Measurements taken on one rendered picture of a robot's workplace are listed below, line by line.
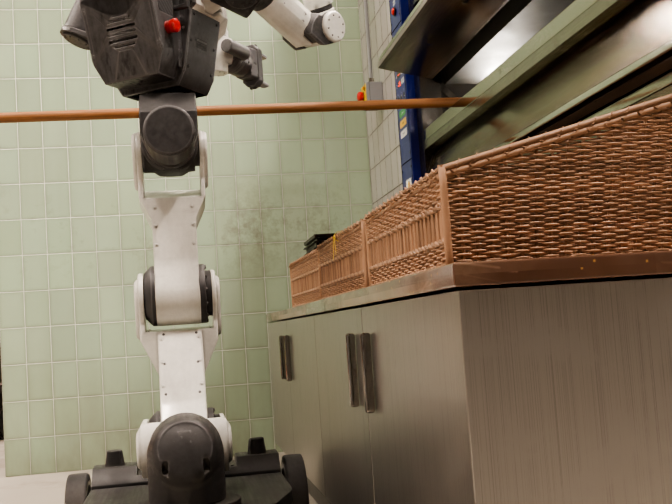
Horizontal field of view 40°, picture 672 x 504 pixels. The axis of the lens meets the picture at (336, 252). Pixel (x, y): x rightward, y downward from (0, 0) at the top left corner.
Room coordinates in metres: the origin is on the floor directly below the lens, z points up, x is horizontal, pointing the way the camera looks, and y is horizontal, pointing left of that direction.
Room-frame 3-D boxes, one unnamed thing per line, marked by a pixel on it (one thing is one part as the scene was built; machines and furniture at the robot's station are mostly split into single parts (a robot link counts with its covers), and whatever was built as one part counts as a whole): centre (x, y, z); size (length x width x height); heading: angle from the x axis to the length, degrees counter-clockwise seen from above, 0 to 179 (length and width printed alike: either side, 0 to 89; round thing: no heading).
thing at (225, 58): (2.39, 0.26, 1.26); 0.11 x 0.11 x 0.11; 65
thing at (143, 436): (2.05, 0.36, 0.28); 0.21 x 0.20 x 0.13; 10
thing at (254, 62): (2.50, 0.23, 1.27); 0.12 x 0.10 x 0.13; 155
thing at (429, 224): (1.60, -0.34, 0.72); 0.56 x 0.49 x 0.28; 10
